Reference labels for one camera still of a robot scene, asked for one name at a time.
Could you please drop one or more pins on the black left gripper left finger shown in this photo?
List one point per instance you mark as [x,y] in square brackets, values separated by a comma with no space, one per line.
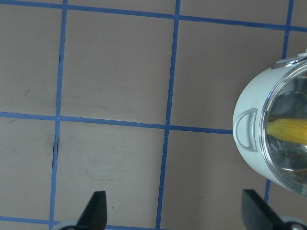
[94,216]

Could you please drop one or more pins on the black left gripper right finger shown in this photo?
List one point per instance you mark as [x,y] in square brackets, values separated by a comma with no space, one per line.
[257,215]

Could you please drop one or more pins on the yellow corn cob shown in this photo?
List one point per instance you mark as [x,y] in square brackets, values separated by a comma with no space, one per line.
[289,130]

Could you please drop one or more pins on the glass pot lid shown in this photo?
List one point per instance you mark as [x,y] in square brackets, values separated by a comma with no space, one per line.
[287,100]

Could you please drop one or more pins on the mint green cooking pot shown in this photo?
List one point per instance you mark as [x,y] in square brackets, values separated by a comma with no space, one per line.
[247,113]

